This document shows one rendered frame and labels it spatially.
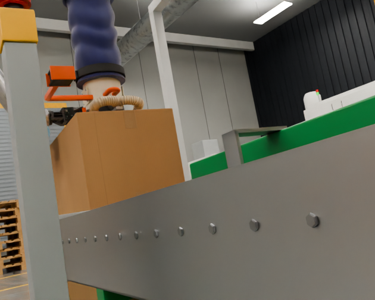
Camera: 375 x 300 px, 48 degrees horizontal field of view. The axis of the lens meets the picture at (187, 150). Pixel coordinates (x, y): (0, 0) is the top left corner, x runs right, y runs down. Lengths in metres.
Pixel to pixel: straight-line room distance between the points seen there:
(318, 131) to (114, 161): 1.16
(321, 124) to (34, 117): 0.54
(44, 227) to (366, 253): 0.59
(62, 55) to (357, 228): 12.50
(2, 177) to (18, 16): 10.38
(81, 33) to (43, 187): 1.24
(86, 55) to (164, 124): 0.48
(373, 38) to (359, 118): 12.82
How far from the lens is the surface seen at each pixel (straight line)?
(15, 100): 0.87
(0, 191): 11.20
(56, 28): 12.39
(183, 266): 0.66
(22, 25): 0.92
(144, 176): 1.65
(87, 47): 1.96
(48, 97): 1.83
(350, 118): 0.51
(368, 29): 13.45
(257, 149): 0.63
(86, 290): 1.85
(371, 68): 13.24
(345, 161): 0.38
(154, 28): 5.63
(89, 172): 1.59
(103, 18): 2.02
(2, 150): 11.37
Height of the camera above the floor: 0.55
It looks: 8 degrees up
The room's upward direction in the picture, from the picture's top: 10 degrees counter-clockwise
